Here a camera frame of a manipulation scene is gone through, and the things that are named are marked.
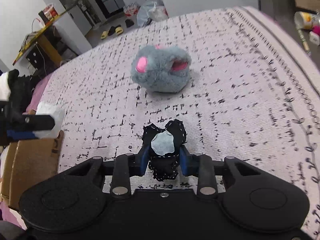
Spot white soft ball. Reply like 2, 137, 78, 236
34, 102, 66, 139

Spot black felt panda toy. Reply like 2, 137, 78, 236
142, 119, 187, 181

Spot grey plush mouse toy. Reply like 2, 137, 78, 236
131, 45, 191, 93

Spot white fluffy garment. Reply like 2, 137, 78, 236
0, 71, 13, 102

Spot black clothes pile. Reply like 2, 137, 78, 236
8, 69, 37, 113

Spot brown cardboard box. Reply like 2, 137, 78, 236
0, 109, 65, 210

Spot round white side table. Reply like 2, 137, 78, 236
12, 9, 70, 66

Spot mauve bed sheet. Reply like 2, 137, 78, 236
0, 74, 53, 230

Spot white black patterned blanket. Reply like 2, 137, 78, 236
41, 7, 319, 239

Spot red snack box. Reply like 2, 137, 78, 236
38, 3, 58, 24

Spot yellow slipper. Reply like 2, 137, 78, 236
115, 25, 124, 36
100, 31, 108, 40

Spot black slipper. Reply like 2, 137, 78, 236
125, 19, 135, 28

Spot water bottle pack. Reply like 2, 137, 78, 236
123, 2, 140, 17

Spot grey plastic bags pile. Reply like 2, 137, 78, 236
137, 0, 169, 28

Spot yellow white cup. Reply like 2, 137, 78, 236
294, 11, 319, 30

